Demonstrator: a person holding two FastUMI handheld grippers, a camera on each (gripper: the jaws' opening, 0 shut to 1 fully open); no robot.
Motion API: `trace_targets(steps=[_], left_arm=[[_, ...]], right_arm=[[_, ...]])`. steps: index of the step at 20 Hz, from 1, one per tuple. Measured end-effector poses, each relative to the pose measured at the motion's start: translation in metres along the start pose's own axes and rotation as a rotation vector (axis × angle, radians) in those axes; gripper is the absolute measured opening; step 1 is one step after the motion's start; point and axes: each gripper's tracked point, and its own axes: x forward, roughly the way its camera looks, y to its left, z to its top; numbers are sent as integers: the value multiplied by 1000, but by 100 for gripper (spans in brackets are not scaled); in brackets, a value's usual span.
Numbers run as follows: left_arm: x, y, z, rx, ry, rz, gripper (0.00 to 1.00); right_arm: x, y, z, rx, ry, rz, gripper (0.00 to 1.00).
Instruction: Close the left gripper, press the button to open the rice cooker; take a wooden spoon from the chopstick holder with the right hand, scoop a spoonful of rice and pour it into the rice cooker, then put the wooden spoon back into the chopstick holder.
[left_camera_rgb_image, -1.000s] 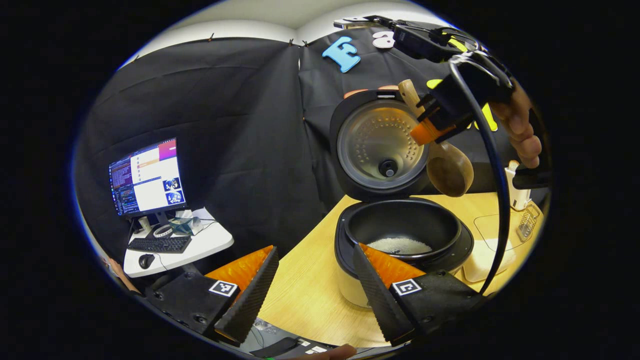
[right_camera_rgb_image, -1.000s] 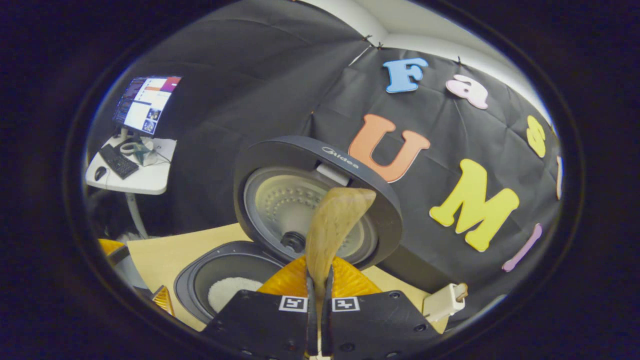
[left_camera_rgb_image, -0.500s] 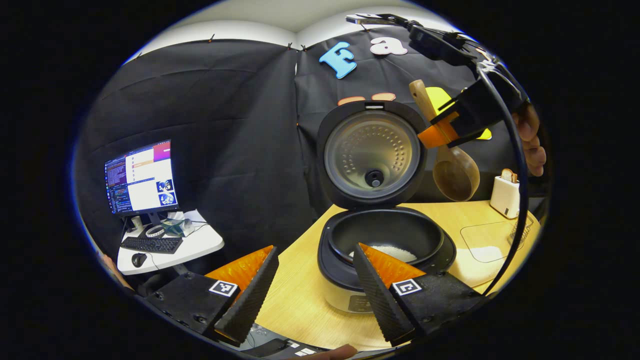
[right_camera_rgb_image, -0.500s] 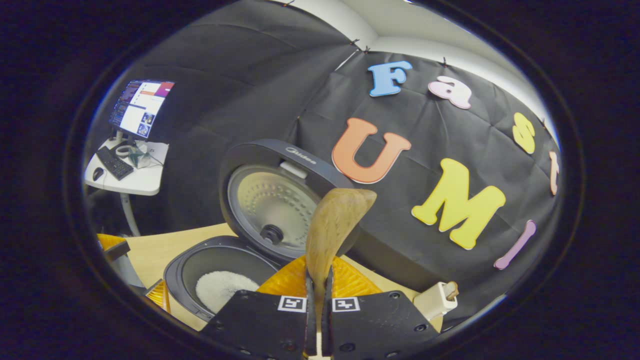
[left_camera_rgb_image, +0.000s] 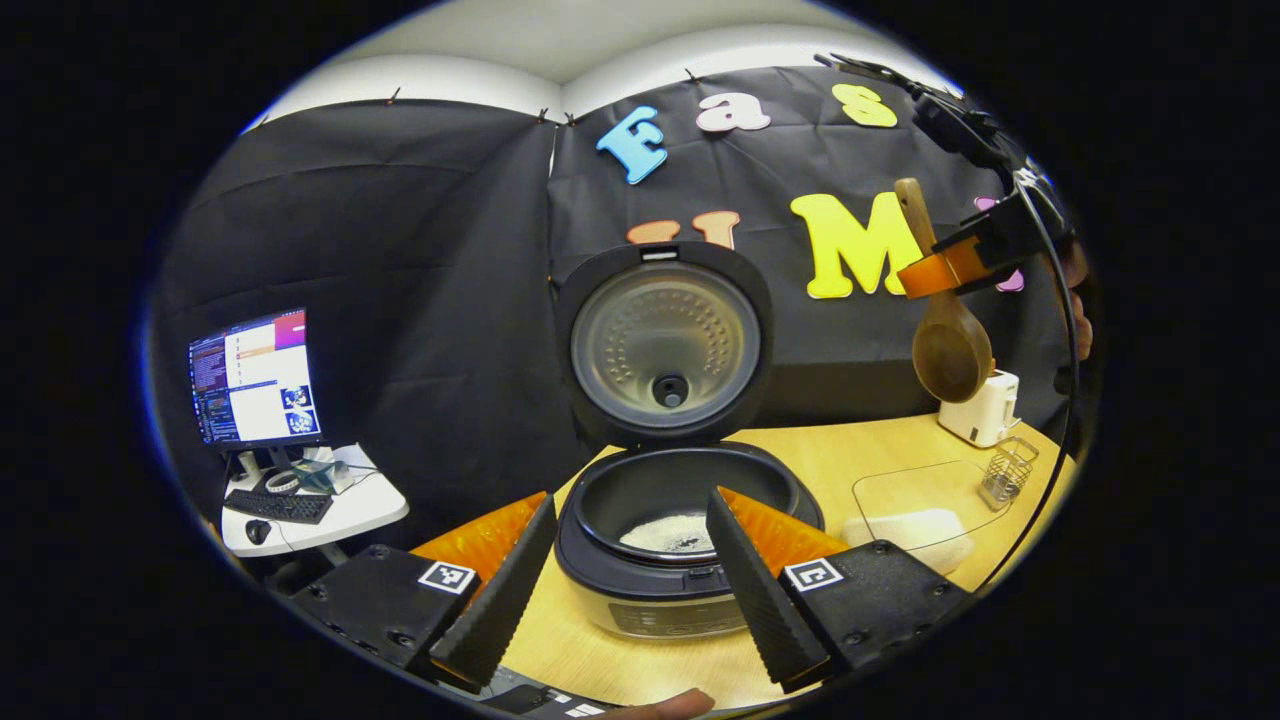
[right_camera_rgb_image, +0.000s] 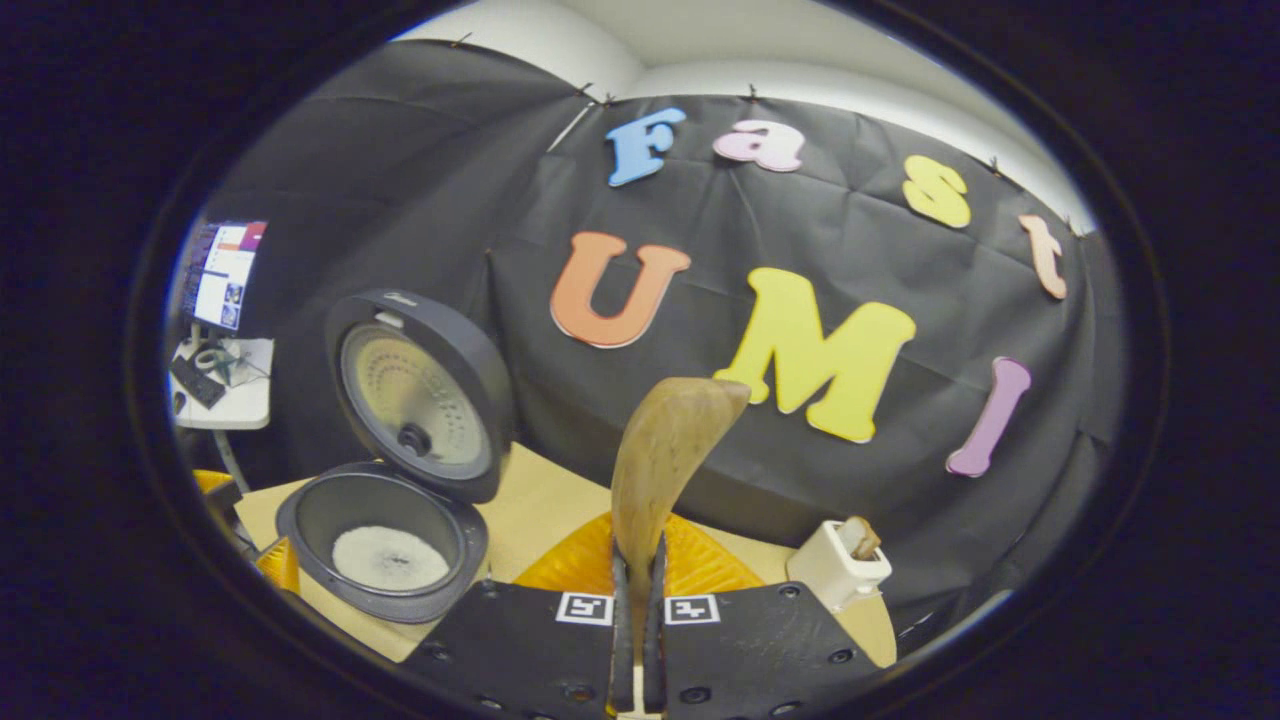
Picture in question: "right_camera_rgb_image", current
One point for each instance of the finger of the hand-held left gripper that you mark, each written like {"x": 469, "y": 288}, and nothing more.
{"x": 215, "y": 482}
{"x": 280, "y": 568}

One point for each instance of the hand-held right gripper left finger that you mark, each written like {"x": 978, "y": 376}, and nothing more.
{"x": 530, "y": 650}

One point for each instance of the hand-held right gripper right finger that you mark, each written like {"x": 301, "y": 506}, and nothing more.
{"x": 760, "y": 650}

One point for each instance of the white rice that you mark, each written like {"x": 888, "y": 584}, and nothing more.
{"x": 390, "y": 558}

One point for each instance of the wooden spoon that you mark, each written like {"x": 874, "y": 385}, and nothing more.
{"x": 665, "y": 450}

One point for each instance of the dark grey rice cooker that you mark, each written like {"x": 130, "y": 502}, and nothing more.
{"x": 470, "y": 380}

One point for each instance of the white side table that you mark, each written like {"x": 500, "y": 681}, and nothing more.
{"x": 245, "y": 405}

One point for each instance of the black keyboard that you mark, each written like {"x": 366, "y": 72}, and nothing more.
{"x": 197, "y": 382}

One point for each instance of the white toaster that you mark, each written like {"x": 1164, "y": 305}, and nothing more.
{"x": 825, "y": 570}

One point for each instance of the crumpled greenish wrapper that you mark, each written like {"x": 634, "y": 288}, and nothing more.
{"x": 222, "y": 362}

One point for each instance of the bread slice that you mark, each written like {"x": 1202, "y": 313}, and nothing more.
{"x": 862, "y": 538}

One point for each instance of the black backdrop cloth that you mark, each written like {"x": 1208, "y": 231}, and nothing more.
{"x": 750, "y": 480}

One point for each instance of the computer monitor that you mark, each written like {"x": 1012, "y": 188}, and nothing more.
{"x": 225, "y": 275}

